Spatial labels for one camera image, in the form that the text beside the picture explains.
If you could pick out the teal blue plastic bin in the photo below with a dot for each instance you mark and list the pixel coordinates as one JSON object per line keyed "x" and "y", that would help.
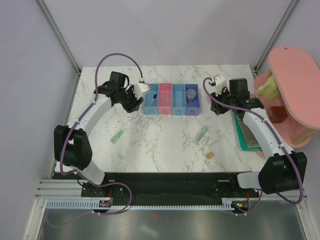
{"x": 179, "y": 99}

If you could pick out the green book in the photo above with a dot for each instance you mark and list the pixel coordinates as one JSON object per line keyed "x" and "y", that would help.
{"x": 245, "y": 137}

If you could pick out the aluminium frame rails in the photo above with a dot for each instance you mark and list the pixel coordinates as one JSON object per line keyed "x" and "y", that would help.
{"x": 266, "y": 217}

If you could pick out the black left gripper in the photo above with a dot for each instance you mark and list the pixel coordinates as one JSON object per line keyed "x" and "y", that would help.
{"x": 135, "y": 103}

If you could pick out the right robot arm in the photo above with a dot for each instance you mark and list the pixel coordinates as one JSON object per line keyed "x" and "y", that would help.
{"x": 284, "y": 169}

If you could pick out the brown cube on shelf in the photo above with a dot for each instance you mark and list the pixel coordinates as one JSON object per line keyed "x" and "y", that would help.
{"x": 277, "y": 114}

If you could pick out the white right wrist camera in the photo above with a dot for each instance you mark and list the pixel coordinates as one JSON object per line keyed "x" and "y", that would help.
{"x": 219, "y": 82}

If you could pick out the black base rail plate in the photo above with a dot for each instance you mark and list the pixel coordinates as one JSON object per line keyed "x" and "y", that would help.
{"x": 191, "y": 188}

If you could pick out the yellow cup on shelf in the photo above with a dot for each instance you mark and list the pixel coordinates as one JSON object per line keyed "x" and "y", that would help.
{"x": 269, "y": 89}

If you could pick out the green correction tape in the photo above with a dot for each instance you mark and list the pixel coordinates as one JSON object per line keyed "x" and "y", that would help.
{"x": 117, "y": 136}
{"x": 200, "y": 135}

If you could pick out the pink correction tape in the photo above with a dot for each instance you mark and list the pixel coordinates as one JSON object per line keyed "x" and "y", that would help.
{"x": 209, "y": 100}

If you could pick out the small gold binder clip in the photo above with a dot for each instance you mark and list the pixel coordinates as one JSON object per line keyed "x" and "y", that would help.
{"x": 209, "y": 155}

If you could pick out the dark blue plastic bin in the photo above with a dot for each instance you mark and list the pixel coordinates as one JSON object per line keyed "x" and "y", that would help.
{"x": 193, "y": 108}

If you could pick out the pink wooden shelf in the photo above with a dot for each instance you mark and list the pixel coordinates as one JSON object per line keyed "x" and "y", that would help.
{"x": 298, "y": 79}

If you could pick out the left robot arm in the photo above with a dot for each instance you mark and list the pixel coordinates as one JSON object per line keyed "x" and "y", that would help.
{"x": 71, "y": 142}

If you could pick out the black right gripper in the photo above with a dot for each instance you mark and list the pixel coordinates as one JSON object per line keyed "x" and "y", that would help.
{"x": 215, "y": 107}

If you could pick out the clear jar of clips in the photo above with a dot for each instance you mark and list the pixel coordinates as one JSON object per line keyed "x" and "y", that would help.
{"x": 191, "y": 94}

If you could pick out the light blue left bin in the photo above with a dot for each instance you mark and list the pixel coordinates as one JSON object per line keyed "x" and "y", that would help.
{"x": 154, "y": 89}

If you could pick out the pink plastic bin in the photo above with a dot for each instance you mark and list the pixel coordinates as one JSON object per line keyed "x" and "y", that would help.
{"x": 165, "y": 99}

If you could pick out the blue whiteboard marker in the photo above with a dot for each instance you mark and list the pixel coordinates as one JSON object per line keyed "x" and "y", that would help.
{"x": 153, "y": 99}

